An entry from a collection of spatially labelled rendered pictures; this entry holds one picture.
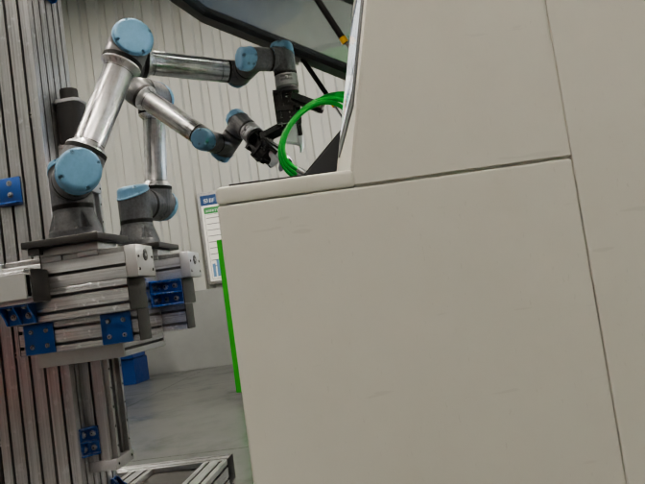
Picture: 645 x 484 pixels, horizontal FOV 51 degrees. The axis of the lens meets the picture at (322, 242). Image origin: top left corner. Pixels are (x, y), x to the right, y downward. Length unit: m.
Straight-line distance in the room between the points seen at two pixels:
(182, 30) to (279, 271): 8.60
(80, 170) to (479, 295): 1.18
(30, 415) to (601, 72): 1.85
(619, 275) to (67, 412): 1.66
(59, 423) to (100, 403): 0.13
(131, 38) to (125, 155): 7.38
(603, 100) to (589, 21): 0.13
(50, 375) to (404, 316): 1.42
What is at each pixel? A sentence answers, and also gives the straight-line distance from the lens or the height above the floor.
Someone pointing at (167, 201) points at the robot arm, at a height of 1.21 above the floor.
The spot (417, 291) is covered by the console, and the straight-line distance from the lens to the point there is 1.08.
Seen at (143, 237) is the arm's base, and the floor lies 1.07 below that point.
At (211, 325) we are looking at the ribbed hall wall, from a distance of 8.88.
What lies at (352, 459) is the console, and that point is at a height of 0.53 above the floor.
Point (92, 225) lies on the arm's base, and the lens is 2.03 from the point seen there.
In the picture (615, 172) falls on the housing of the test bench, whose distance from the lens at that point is 1.20.
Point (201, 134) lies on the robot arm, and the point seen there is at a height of 1.37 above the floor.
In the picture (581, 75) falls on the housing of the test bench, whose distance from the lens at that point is 1.21.
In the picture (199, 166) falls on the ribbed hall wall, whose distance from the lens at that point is 9.07.
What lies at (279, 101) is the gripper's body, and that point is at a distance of 2.21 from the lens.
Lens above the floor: 0.80
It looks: 4 degrees up
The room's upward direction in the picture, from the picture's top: 8 degrees counter-clockwise
